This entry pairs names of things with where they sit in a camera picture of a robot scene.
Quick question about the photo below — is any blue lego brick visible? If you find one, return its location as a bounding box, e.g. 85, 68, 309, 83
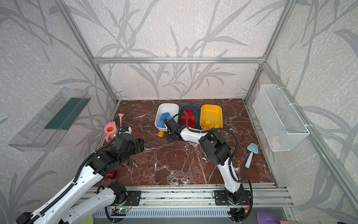
161, 113, 170, 119
158, 119, 166, 128

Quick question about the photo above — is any small red lego brick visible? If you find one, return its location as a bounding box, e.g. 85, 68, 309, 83
189, 116, 196, 122

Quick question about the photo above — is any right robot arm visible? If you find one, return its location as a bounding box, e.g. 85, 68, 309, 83
165, 119, 253, 205

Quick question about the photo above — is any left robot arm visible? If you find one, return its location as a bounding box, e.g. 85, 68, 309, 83
16, 127, 145, 224

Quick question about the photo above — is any white rectangular container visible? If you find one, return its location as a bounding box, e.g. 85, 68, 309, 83
154, 103, 179, 132

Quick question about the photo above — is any teal rectangular container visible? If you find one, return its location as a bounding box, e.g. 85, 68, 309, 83
179, 105, 200, 129

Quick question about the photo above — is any pink watering can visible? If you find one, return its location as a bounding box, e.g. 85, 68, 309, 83
104, 113, 124, 143

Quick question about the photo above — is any red metallic can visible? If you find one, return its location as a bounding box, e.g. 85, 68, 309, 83
105, 170, 117, 180

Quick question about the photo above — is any yellow rectangular container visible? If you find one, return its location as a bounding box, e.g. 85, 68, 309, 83
200, 105, 223, 129

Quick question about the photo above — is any light blue toy shovel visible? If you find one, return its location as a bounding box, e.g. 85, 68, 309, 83
245, 143, 258, 169

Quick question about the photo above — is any purple object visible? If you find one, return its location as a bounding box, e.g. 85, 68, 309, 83
256, 212, 281, 224

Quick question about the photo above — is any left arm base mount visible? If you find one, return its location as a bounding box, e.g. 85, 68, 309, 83
121, 190, 142, 207

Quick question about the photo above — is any clear plastic wall shelf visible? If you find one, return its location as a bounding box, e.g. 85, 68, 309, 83
8, 87, 90, 152

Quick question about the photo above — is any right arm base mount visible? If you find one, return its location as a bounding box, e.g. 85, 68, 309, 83
212, 190, 252, 207

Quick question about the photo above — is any white wire mesh basket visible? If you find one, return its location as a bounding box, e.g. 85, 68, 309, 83
253, 84, 310, 152

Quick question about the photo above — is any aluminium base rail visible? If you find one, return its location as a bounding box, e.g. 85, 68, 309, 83
108, 183, 295, 218

